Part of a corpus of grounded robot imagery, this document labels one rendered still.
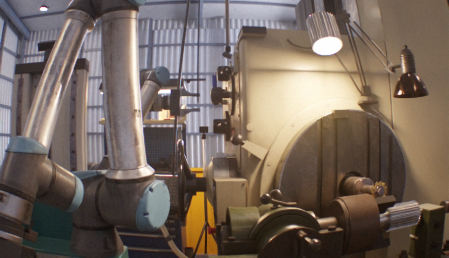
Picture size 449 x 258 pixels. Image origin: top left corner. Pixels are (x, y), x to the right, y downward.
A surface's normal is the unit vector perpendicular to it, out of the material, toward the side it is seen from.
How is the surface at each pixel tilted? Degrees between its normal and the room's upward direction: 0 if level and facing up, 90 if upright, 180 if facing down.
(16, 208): 81
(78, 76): 90
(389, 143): 90
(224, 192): 90
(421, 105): 90
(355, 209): 47
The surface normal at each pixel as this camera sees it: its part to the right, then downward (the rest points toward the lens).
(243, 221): 0.06, -0.79
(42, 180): 0.88, 0.19
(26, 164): 0.73, -0.24
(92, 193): -0.31, -0.43
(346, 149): 0.11, -0.08
